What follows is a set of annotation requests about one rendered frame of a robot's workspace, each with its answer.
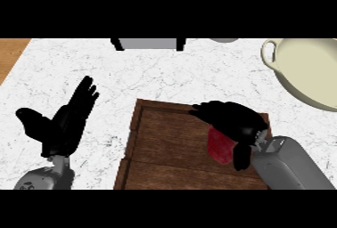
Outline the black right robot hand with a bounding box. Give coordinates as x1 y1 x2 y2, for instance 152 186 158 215
188 101 271 172

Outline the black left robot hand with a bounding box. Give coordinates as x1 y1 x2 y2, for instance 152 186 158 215
15 75 102 159

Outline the red pear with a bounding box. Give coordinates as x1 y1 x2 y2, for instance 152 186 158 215
207 126 238 166

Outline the brown wooden tray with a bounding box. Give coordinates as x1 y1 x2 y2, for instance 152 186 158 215
114 98 274 191

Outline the grey round object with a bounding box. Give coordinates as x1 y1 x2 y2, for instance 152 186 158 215
209 38 241 44

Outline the grey appliance with black legs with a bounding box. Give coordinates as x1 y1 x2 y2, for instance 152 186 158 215
110 38 186 52

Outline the cream pot with handle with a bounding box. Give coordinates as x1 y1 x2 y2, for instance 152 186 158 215
260 38 337 113

